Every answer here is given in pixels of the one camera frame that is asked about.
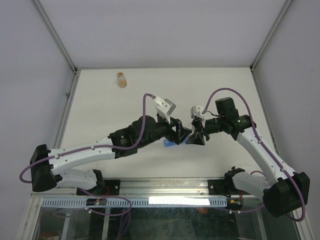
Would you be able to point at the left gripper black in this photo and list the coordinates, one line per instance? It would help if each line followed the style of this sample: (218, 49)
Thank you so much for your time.
(181, 133)

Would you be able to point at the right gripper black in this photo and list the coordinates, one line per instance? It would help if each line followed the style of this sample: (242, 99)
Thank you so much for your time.
(199, 128)

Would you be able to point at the blue weekly pill organizer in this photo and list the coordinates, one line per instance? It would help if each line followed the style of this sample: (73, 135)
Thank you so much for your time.
(169, 144)

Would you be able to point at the white pill bottle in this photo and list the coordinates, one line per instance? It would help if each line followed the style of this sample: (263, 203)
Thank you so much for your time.
(193, 131)

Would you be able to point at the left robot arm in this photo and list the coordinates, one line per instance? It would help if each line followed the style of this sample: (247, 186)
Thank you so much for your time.
(51, 168)

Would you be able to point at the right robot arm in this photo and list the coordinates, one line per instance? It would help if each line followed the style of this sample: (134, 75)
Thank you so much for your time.
(282, 190)

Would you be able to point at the amber pill bottle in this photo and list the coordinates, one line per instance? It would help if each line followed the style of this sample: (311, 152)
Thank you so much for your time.
(121, 80)

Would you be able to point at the small status circuit board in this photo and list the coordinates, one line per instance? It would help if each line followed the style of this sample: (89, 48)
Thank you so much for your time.
(96, 202)

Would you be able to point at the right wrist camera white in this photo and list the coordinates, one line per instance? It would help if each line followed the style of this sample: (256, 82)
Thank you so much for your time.
(197, 112)

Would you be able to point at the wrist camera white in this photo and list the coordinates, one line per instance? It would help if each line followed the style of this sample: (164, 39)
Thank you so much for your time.
(197, 112)
(164, 109)

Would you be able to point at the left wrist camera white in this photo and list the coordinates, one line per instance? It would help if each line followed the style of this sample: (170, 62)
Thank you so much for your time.
(164, 109)

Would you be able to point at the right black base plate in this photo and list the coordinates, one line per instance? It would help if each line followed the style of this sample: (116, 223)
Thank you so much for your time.
(222, 187)

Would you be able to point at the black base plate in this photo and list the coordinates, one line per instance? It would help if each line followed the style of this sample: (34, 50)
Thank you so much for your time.
(109, 187)
(222, 187)

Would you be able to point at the aluminium mounting rail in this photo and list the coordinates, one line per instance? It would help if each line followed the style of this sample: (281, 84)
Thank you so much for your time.
(161, 187)

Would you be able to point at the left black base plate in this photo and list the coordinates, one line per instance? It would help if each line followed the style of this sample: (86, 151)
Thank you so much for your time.
(109, 187)

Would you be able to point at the slotted grey cable duct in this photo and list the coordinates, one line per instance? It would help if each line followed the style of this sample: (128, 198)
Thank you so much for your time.
(153, 202)

